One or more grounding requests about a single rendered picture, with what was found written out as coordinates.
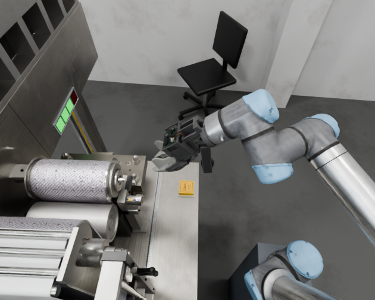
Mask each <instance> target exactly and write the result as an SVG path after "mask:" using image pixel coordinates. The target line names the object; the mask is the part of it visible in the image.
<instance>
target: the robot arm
mask: <svg viewBox="0 0 375 300"><path fill-rule="evenodd" d="M278 118H279V111H278V109H277V106H276V103H275V101H274V99H273V98H272V96H271V95H270V93H269V92H268V91H267V90H265V89H259V90H256V91H255V92H252V93H250V94H249V95H246V96H243V97H242V98H241V99H239V100H237V101H235V102H234V103H232V104H230V105H228V106H226V107H224V108H222V109H220V110H218V111H216V112H214V113H212V114H210V115H209V116H207V117H206V118H205V119H203V120H202V119H201V118H200V117H199V116H198V115H197V116H196V117H194V118H191V119H190V120H188V121H186V122H185V123H183V124H182V123H181V122H180V121H178V122H176V123H174V124H172V125H171V126H169V127H167V128H166V129H164V130H165V131H166V132H165V133H164V141H163V142H162V141H159V140H157V141H155V145H156V146H157V148H158V149H159V150H160V152H159V153H157V154H156V156H154V158H153V159H152V162H153V163H154V164H155V165H156V167H155V168H153V169H152V170H154V171H156V172H172V171H179V170H181V169H182V168H184V167H185V166H186V165H189V163H190V162H191V161H194V159H195V158H196V157H197V156H198V153H200V149H201V158H202V160H201V166H202V168H203V172H204V173H212V167H213V166H214V160H213V159H212V158H211V148H213V147H215V146H217V145H221V144H223V143H225V142H228V141H230V140H232V139H235V138H238V137H239V138H240V140H241V142H242V145H243V147H244V149H245V151H246V154H247V156H248V158H249V160H250V162H251V164H252V168H253V169H254V171H255V173H256V175H257V177H258V178H259V180H260V182H261V183H263V184H272V183H277V182H280V181H282V180H284V179H287V178H288V177H290V176H291V175H292V174H293V168H292V164H291V163H292V162H294V161H296V160H298V159H300V158H302V157H305V158H306V159H307V160H308V162H309V163H310V164H311V165H312V167H313V168H314V170H315V171H316V172H317V173H318V175H319V176H320V177H321V178H322V179H323V181H324V182H325V184H326V185H327V186H328V187H329V189H330V190H331V191H332V192H333V194H334V195H335V197H337V199H338V200H339V202H340V203H341V204H342V205H343V206H344V208H345V209H346V210H347V212H348V213H349V214H350V216H351V217H352V218H353V219H354V221H355V222H356V223H357V225H358V226H359V227H360V228H361V230H362V231H363V232H364V233H365V235H366V236H367V237H368V238H369V240H370V241H371V242H372V244H373V245H374V246H375V182H373V180H372V179H371V178H370V177H369V175H368V174H367V173H366V172H365V171H364V170H363V169H362V168H361V166H360V165H359V164H358V163H357V162H356V161H355V160H354V159H353V157H352V156H351V155H350V154H349V152H348V151H347V150H346V149H345V148H344V147H343V146H342V145H341V143H340V142H339V141H338V140H337V137H338V136H339V128H338V123H337V121H336V120H335V119H334V118H333V117H331V116H330V115H327V114H316V115H314V116H312V117H307V118H305V119H303V120H301V121H300V122H298V123H296V124H293V125H291V126H289V127H287V128H285V129H283V130H280V131H278V132H276V131H275V129H274V126H273V124H272V123H274V121H276V120H277V119H278ZM175 125H176V127H174V128H172V129H170V128H171V127H173V126H175ZM166 156H169V157H167V158H164V157H166ZM322 271H323V259H322V257H321V255H320V253H319V251H318V250H317V249H316V248H315V247H314V246H313V245H312V244H310V243H308V242H306V241H303V240H296V241H294V242H291V243H290V244H289V245H288V246H287V247H285V248H284V249H282V250H277V251H274V252H272V253H271V254H270V255H269V256H268V258H267V260H265V261H264V262H262V263H261V264H260V265H258V266H256V267H255V268H253V269H250V271H249V272H247V273H246V274H245V276H244V280H245V284H246V286H247V288H248V290H249V293H250V294H251V296H252V298H253V300H341V299H339V298H337V297H335V296H332V295H329V294H328V293H325V292H323V291H320V290H318V289H316V288H314V287H311V286H308V285H306V284H305V283H306V282H308V281H309V280H311V279H315V278H316V277H318V276H319V275H320V274H321V272H322Z"/></svg>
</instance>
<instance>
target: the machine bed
mask: <svg viewBox="0 0 375 300"><path fill-rule="evenodd" d="M155 167H156V165H155V164H154V163H153V162H152V161H148V165H147V169H146V176H145V183H144V187H143V192H135V195H137V194H143V205H142V206H140V211H139V216H140V218H141V220H142V221H148V227H147V232H146V233H136V232H133V230H132V234H131V237H124V236H115V238H114V240H113V241H112V242H110V243H109V246H117V247H118V248H123V249H128V251H130V256H131V258H132V259H133V260H134V262H135V263H136V264H137V266H138V267H139V268H145V265H146V256H147V251H148V242H149V234H150V229H151V220H152V212H153V206H154V198H155V189H156V184H157V175H158V172H156V171H154V170H152V169H153V168H155ZM180 180H188V181H194V182H195V197H185V196H178V187H179V181H180ZM198 211H199V163H198V162H190V163H189V165H186V166H185V167H184V168H182V169H181V170H179V171H172V172H162V177H161V187H160V196H159V202H158V211H157V221H156V226H155V236H154V245H153V251H152V261H151V267H154V268H155V270H156V271H158V276H157V277H154V276H149V279H148V280H149V281H150V282H151V284H152V285H153V287H154V288H155V294H154V298H153V300H198ZM100 273H101V268H100V267H87V268H86V271H85V273H84V275H83V276H82V278H81V279H80V280H79V281H78V282H77V283H76V284H75V285H73V286H75V287H77V288H80V289H83V290H85V291H88V292H90V293H93V294H96V290H97V286H98V282H99V277H100Z"/></svg>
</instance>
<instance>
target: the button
mask: <svg viewBox="0 0 375 300"><path fill-rule="evenodd" d="M193 189H194V181H188V180H180V184H179V195H192V196H193Z"/></svg>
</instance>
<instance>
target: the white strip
mask: <svg viewBox="0 0 375 300"><path fill-rule="evenodd" d="M60 292H61V285H53V282H52V281H38V280H11V279H0V300H62V299H58V298H53V297H58V295H59V294H60Z"/></svg>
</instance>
